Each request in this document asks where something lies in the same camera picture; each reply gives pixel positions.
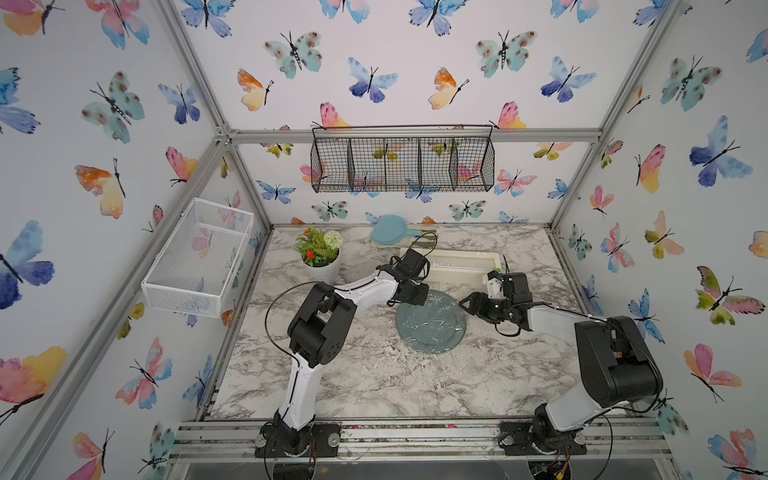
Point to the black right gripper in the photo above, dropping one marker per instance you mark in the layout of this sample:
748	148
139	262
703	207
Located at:
476	304

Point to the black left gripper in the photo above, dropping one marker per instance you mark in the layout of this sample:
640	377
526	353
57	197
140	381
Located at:
419	299

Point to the cream plastic wrap dispenser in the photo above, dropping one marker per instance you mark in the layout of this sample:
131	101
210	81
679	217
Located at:
454	268

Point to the blue-grey round plate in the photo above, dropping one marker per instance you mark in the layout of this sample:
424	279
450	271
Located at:
431	321

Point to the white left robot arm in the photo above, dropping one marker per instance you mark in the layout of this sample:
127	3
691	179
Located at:
317	334

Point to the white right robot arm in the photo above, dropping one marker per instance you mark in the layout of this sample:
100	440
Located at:
616	368

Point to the light blue dustpan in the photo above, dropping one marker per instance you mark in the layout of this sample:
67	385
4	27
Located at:
391	230

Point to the white pot with plant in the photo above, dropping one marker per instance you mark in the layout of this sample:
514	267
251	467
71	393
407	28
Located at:
320	251

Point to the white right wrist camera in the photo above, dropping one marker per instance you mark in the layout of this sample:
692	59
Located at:
494	285

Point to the black wire wall basket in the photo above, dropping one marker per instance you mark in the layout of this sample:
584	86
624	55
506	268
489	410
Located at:
389	159

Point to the white mesh wall basket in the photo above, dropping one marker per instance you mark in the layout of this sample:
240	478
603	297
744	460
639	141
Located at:
195	270

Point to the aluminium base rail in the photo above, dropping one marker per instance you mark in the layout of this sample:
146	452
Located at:
349	440

